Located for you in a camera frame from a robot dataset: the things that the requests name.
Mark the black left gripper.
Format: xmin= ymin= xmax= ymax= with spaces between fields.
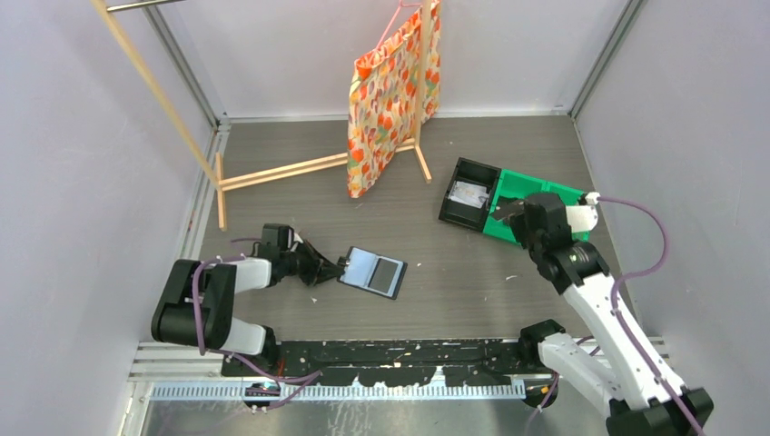
xmin=280 ymin=239 xmax=343 ymax=287

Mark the black card holder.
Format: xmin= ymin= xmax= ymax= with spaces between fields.
xmin=337 ymin=246 xmax=408 ymax=300

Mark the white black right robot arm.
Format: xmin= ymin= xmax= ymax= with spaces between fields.
xmin=491 ymin=192 xmax=714 ymax=435

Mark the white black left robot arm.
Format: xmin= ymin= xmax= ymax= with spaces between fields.
xmin=151 ymin=223 xmax=344 ymax=376

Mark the white card in black bin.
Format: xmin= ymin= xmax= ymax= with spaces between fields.
xmin=449 ymin=181 xmax=489 ymax=209

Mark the green double storage bin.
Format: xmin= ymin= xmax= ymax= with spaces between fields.
xmin=482 ymin=169 xmax=586 ymax=244

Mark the black storage bin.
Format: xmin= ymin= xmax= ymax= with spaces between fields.
xmin=438 ymin=157 xmax=502 ymax=233

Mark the wooden clothes rack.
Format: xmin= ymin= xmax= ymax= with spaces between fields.
xmin=90 ymin=1 xmax=433 ymax=232

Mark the floral fabric bag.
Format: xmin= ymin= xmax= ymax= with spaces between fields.
xmin=347 ymin=1 xmax=441 ymax=198

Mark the pink clothes hanger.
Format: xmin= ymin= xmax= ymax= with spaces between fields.
xmin=375 ymin=0 xmax=421 ymax=49

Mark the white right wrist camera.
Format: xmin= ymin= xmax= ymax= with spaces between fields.
xmin=566 ymin=192 xmax=600 ymax=233

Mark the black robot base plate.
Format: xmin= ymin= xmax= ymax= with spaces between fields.
xmin=222 ymin=339 xmax=552 ymax=387

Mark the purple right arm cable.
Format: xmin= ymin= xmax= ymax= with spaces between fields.
xmin=538 ymin=195 xmax=705 ymax=436

